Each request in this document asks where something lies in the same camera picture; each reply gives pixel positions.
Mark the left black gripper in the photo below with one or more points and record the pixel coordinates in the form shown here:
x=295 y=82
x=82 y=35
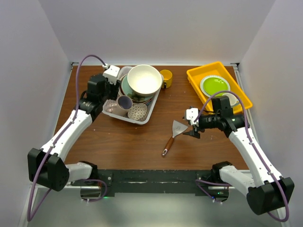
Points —
x=114 y=89

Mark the light blue mug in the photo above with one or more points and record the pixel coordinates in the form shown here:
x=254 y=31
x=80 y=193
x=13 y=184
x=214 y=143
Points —
x=232 y=99

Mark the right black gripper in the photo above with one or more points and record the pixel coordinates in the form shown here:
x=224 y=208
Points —
x=193 y=133

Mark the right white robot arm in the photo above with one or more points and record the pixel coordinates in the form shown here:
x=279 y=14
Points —
x=266 y=190

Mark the yellow mug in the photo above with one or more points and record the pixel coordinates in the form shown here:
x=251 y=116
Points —
x=167 y=78

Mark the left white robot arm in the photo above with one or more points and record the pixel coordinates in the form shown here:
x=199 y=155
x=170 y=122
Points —
x=46 y=165

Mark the yellow plastic tray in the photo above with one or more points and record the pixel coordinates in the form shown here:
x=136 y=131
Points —
x=195 y=76

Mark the wooden handle metal scraper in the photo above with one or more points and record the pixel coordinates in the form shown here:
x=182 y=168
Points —
x=177 y=129

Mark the dark red rimmed plate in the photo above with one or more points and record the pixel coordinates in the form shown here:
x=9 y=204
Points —
x=125 y=88

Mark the white bowl patterned inside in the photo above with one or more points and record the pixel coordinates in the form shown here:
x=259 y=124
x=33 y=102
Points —
x=144 y=80

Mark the mint green flower plate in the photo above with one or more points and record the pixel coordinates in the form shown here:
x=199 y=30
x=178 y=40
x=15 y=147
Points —
x=137 y=96

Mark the pink polka dot plate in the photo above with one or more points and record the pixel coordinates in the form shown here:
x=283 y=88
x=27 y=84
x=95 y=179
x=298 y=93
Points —
x=144 y=101

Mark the green plate white rim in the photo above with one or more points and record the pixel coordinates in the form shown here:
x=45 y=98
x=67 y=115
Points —
x=212 y=84

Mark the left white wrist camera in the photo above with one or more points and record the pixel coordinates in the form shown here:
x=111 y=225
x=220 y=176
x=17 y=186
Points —
x=111 y=73

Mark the pink mug purple interior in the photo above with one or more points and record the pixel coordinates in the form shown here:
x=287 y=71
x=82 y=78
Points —
x=121 y=106

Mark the small brown patterned bowl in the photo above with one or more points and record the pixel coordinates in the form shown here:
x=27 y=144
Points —
x=138 y=112

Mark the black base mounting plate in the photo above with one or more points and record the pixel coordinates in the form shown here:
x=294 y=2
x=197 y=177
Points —
x=160 y=181

